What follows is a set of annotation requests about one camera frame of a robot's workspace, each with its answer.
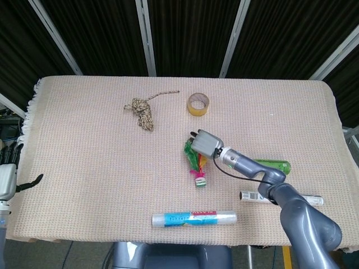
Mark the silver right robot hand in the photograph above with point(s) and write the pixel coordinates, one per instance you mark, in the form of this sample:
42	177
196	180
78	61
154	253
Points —
207	144

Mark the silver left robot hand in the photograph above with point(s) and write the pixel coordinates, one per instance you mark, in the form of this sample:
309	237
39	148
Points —
7	179

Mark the colourful feather shuttlecock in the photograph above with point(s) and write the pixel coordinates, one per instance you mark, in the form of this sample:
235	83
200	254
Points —
200	182

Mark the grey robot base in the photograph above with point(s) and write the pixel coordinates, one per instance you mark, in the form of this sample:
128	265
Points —
174	256

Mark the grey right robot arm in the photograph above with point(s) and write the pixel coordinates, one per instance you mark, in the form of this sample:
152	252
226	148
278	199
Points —
303	218

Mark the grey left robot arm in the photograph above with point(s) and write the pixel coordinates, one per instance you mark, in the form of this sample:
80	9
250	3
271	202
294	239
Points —
2	224

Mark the yellow packing tape roll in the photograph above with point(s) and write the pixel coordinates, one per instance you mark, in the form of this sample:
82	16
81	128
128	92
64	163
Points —
197	112

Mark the silver cling film roll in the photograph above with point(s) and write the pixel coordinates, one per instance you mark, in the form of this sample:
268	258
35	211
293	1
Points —
249	195

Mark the green drink can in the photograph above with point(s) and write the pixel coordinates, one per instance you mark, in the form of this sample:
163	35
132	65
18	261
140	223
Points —
277	166

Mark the beige woven tablecloth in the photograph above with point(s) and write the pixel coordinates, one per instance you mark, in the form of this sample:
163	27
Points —
84	168

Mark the blue-labelled plastic bag roll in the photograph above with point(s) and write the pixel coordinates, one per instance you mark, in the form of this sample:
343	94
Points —
179	219

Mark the dark curtain panel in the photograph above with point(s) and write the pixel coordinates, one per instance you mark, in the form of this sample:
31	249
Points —
16	42
103	36
193	36
346	92
294	33

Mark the white table leg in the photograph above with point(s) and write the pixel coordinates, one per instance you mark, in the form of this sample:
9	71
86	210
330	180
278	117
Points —
250	257

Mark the grey metal frame post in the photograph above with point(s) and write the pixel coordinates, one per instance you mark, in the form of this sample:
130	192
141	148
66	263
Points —
335	51
55	36
12	106
146	36
235	36

